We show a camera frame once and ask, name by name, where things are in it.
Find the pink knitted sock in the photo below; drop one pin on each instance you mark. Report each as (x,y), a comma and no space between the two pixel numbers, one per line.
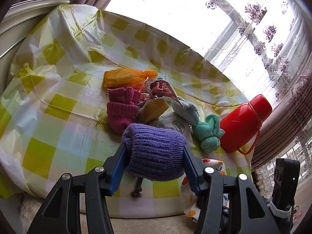
(120,112)

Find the sheer floral curtain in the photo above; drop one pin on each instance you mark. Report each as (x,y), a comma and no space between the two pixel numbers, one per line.
(268,34)

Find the white lace curtain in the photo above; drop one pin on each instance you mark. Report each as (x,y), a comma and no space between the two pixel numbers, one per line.
(265,174)

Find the pink patterned fabric scrunchie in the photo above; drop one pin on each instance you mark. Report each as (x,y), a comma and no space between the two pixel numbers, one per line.
(162,89)

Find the purple knitted sock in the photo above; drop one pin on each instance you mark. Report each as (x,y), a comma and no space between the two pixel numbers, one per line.
(154,148)

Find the orange mesh pouch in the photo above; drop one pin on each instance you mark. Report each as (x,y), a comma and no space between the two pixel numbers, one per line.
(121,76)

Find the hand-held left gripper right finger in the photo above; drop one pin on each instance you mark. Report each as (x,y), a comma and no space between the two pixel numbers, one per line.
(192,174)

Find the red thermos jug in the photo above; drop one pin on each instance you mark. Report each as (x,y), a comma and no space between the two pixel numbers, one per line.
(238,124)

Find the light blue cloth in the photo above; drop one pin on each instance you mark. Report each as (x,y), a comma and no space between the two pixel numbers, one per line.
(185,109)

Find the grey printed sock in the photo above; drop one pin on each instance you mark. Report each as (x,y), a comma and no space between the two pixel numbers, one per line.
(170,123)

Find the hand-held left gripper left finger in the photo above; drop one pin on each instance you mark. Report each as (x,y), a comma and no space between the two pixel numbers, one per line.
(118,169)

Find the mustard yellow sock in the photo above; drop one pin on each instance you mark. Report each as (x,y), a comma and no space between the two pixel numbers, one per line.
(153,108)

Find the teal rolled sock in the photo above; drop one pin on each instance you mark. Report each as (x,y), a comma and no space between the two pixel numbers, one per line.
(208,131)

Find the white moulded headboard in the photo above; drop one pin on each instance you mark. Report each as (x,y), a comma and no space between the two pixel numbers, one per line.
(22,17)

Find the mauve pleated curtain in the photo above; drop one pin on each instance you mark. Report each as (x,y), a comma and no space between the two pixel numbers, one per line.
(280,126)

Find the green checked plastic tablecloth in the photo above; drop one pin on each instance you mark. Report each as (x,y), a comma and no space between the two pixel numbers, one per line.
(61,117)

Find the white polka dot cloth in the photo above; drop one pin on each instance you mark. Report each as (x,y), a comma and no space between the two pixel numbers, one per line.
(189,206)

